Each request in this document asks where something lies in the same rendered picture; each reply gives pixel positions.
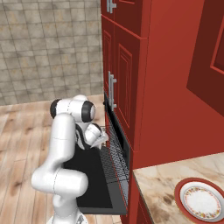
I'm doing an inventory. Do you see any tall red cabinet housing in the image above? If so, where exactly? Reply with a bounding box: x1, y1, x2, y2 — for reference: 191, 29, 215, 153
100, 0, 224, 224

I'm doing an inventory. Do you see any short silver cupboard handle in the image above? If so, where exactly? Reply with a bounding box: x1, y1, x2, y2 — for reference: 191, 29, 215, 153
108, 70, 114, 101

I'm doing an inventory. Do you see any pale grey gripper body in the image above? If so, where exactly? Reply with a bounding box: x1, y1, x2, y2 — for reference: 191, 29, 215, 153
92, 129, 110, 148

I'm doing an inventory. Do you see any red rimmed floral plate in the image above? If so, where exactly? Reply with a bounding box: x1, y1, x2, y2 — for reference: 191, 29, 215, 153
173, 177, 224, 224

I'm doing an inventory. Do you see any red base cupboard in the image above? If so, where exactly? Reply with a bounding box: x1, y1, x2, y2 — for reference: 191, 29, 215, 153
135, 193, 153, 224

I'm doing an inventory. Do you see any dark red wall cupboard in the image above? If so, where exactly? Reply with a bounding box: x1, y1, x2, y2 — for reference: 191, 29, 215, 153
186, 0, 224, 118

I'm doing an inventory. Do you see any black oven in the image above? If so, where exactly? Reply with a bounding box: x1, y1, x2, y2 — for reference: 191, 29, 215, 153
103, 92, 131, 208

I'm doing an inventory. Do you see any wide red cupboard door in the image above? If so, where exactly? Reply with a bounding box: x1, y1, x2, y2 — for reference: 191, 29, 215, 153
113, 24, 142, 151

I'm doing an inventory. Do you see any wire oven rack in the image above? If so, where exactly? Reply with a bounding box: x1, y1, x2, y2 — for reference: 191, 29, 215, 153
100, 124, 130, 207

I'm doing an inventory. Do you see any black oven door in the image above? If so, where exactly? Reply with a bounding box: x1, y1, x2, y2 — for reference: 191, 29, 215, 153
63, 144, 129, 216

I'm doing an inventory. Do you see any long silver cupboard handle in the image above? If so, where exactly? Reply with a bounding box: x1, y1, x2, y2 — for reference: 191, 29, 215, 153
110, 73, 118, 112

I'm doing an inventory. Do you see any narrow red cupboard door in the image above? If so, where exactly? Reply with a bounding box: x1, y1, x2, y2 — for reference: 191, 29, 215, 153
101, 16, 116, 100

